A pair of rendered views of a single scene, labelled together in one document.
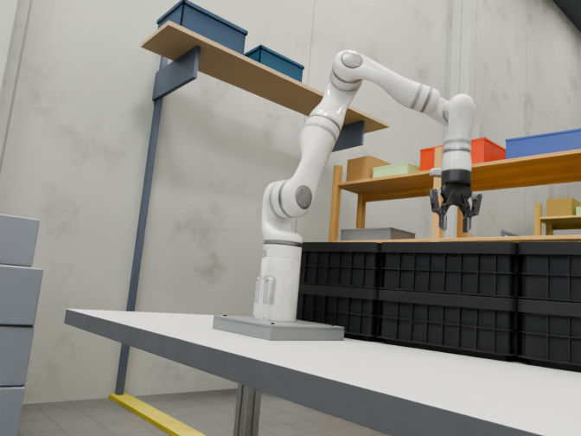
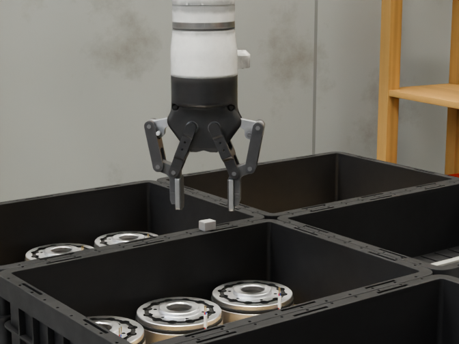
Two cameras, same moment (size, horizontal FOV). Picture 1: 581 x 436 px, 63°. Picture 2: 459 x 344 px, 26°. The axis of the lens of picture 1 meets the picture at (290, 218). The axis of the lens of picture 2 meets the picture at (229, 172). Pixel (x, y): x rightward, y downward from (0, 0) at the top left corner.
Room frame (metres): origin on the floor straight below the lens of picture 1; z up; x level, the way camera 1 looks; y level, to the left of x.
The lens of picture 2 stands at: (0.14, -0.72, 1.27)
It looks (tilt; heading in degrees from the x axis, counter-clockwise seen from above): 12 degrees down; 14
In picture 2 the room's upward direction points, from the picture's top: straight up
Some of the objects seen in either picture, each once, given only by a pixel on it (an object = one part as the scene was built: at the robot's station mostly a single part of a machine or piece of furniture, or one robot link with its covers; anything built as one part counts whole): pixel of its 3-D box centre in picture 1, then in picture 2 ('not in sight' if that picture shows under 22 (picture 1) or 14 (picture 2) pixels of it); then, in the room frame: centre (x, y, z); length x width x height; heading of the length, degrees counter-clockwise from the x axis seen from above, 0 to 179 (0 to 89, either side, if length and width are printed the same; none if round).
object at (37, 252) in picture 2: not in sight; (61, 254); (1.41, -0.16, 0.86); 0.10 x 0.10 x 0.01
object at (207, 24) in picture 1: (201, 38); not in sight; (3.09, 0.72, 2.48); 0.51 x 0.38 x 0.20; 130
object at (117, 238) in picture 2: not in sight; (128, 238); (1.49, -0.23, 0.86); 0.05 x 0.05 x 0.01
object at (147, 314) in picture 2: not in sight; (179, 312); (1.22, -0.39, 0.86); 0.10 x 0.10 x 0.01
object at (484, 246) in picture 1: (471, 257); (216, 282); (1.17, -0.45, 0.92); 0.40 x 0.30 x 0.02; 141
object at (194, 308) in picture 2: not in sight; (179, 308); (1.22, -0.39, 0.86); 0.05 x 0.05 x 0.01
